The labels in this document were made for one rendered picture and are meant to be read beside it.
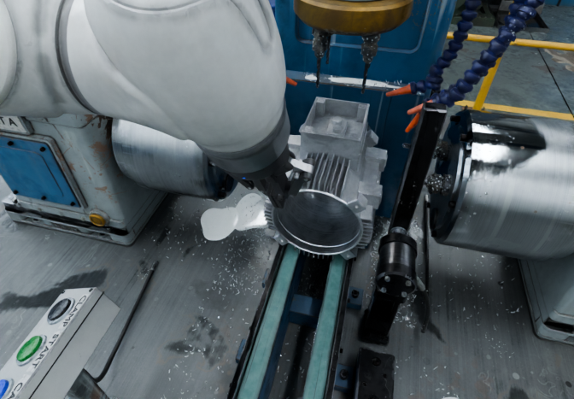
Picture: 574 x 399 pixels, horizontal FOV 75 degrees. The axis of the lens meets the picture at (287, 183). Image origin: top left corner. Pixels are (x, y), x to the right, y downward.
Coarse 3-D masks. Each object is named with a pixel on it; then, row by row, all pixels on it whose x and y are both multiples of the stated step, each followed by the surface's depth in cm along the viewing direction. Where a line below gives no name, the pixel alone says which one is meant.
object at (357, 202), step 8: (368, 136) 70; (376, 136) 72; (368, 144) 72; (352, 200) 58; (360, 200) 58; (352, 208) 59; (360, 208) 58; (280, 240) 70; (344, 256) 67; (352, 256) 67
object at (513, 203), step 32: (448, 128) 74; (480, 128) 59; (512, 128) 59; (544, 128) 59; (448, 160) 67; (480, 160) 57; (512, 160) 56; (544, 160) 56; (448, 192) 63; (480, 192) 57; (512, 192) 56; (544, 192) 55; (448, 224) 61; (480, 224) 59; (512, 224) 58; (544, 224) 56; (512, 256) 64; (544, 256) 61
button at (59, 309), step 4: (64, 300) 47; (68, 300) 47; (56, 304) 47; (60, 304) 47; (64, 304) 46; (68, 304) 46; (52, 308) 47; (56, 308) 46; (60, 308) 46; (64, 308) 46; (52, 312) 46; (56, 312) 46; (60, 312) 45; (64, 312) 46; (48, 316) 46; (52, 316) 45; (56, 316) 45; (60, 316) 45; (52, 320) 45
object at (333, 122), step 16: (320, 112) 70; (336, 112) 71; (352, 112) 70; (304, 128) 63; (320, 128) 68; (336, 128) 64; (352, 128) 68; (304, 144) 63; (320, 144) 62; (336, 144) 62; (352, 144) 61; (336, 160) 64; (352, 160) 63
